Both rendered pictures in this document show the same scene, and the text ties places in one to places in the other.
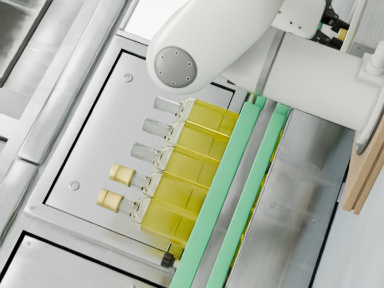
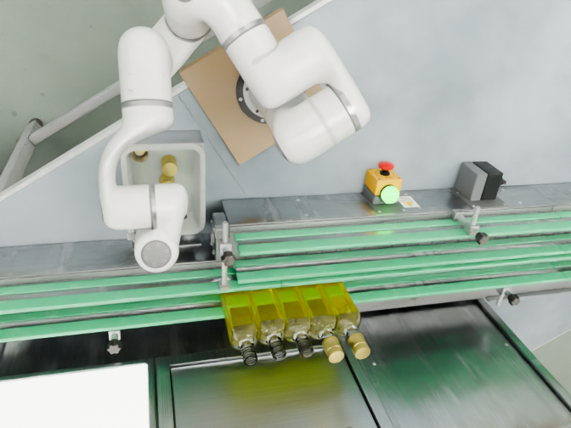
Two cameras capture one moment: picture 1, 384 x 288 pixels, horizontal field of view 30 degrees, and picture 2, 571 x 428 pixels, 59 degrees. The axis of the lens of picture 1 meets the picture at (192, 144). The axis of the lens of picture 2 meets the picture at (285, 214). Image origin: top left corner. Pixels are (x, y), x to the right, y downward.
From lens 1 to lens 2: 1.37 m
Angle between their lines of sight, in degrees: 75
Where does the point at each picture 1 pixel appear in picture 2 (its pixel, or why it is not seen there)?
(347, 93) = not seen: hidden behind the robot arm
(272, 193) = (299, 216)
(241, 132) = (267, 246)
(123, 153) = (291, 413)
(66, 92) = not seen: outside the picture
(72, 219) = (377, 412)
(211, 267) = (365, 232)
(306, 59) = not seen: hidden behind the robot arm
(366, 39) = (197, 139)
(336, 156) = (247, 202)
